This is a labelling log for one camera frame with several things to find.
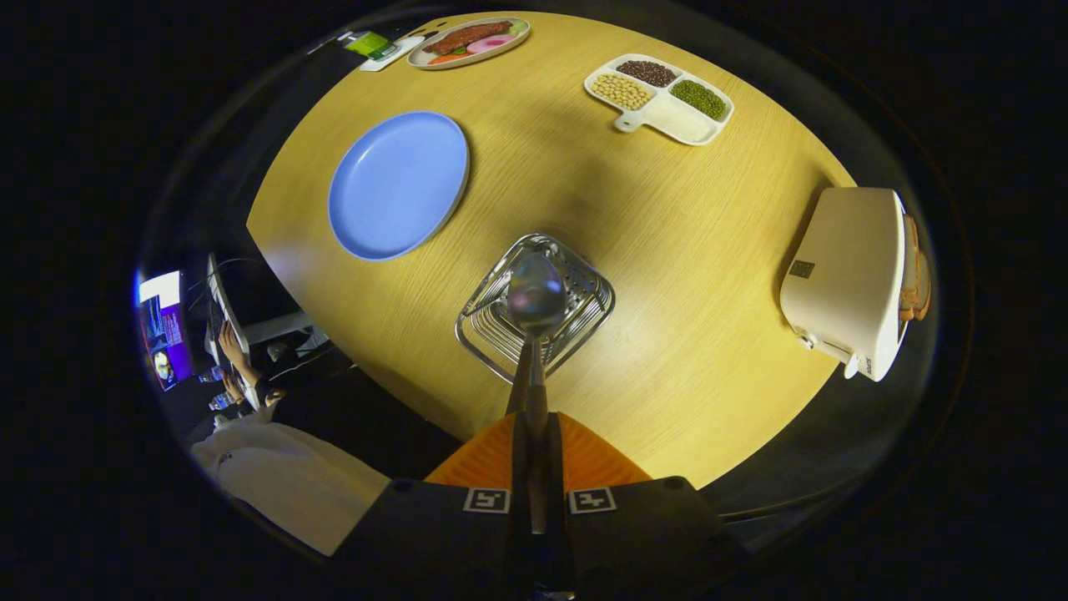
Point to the white clothing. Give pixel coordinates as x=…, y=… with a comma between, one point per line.
x=292, y=484

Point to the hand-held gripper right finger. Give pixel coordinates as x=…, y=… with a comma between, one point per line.
x=556, y=467

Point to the blue round plate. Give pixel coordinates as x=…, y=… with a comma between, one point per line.
x=396, y=184

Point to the green drink bottle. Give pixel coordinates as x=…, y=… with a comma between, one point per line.
x=371, y=43

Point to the lit computer screen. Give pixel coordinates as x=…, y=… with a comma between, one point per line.
x=167, y=334

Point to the oval plate with food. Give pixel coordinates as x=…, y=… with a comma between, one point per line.
x=467, y=37

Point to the white toaster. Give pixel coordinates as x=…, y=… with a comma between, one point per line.
x=843, y=275

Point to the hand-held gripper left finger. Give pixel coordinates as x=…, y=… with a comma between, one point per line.
x=521, y=467

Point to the toast bread slice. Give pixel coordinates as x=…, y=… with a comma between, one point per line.
x=909, y=267
x=924, y=288

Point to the white divided bean dish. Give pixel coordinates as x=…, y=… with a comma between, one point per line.
x=680, y=123

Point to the small white tray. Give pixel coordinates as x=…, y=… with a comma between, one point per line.
x=406, y=50

